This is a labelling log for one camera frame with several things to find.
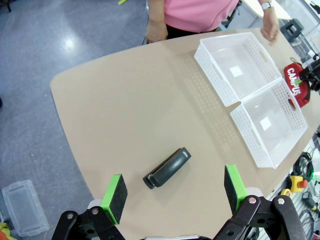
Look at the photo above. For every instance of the person's black trousers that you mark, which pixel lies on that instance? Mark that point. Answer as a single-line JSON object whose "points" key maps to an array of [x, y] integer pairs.
{"points": [[180, 32]]}

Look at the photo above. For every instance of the clear plastic storage box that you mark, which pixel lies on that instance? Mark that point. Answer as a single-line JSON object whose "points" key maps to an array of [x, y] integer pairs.
{"points": [[23, 208]]}

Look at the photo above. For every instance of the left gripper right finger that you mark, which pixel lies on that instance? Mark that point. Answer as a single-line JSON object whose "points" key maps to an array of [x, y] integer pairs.
{"points": [[233, 186]]}

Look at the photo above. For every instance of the white wrist watch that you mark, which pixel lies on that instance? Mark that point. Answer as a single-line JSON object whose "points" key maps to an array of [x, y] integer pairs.
{"points": [[266, 5]]}

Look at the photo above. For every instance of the yellow tape roll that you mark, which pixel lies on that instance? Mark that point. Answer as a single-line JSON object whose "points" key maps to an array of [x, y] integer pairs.
{"points": [[286, 192]]}

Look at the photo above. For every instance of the person's right forearm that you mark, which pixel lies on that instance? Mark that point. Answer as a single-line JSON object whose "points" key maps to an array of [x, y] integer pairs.
{"points": [[156, 11]]}

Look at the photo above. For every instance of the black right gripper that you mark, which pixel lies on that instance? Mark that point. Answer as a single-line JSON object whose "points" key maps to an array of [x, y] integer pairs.
{"points": [[314, 75]]}

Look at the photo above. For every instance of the person's right hand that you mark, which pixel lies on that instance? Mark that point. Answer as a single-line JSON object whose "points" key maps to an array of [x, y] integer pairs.
{"points": [[156, 32]]}

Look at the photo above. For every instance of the pink zip hoodie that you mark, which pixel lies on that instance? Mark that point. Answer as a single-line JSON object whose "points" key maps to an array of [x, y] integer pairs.
{"points": [[197, 13]]}

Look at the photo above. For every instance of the black stapler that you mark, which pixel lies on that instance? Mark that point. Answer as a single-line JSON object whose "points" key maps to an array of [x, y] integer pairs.
{"points": [[167, 168]]}

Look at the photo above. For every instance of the black boxy device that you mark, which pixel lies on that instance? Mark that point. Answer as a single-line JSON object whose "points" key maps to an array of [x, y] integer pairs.
{"points": [[291, 28]]}

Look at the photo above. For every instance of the yellow red emergency stop button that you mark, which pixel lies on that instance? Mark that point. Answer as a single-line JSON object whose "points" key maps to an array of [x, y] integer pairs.
{"points": [[298, 183]]}

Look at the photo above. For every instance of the yellow cloth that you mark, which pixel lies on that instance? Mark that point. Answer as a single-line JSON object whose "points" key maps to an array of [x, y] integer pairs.
{"points": [[5, 231]]}

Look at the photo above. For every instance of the red CAMPUS zipper pouch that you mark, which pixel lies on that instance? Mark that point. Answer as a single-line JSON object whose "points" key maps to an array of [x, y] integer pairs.
{"points": [[292, 80]]}

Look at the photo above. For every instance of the person's left forearm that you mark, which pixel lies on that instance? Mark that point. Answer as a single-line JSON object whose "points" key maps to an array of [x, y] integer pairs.
{"points": [[269, 17]]}

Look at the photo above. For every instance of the person's left hand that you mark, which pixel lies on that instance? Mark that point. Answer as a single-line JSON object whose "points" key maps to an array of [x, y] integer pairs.
{"points": [[270, 32]]}

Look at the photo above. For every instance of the white perforated plastic basket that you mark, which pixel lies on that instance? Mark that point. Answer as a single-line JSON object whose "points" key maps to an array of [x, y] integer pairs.
{"points": [[235, 70], [267, 125]]}

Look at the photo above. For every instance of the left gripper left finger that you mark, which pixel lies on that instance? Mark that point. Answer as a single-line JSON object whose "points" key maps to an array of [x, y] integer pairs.
{"points": [[115, 197]]}

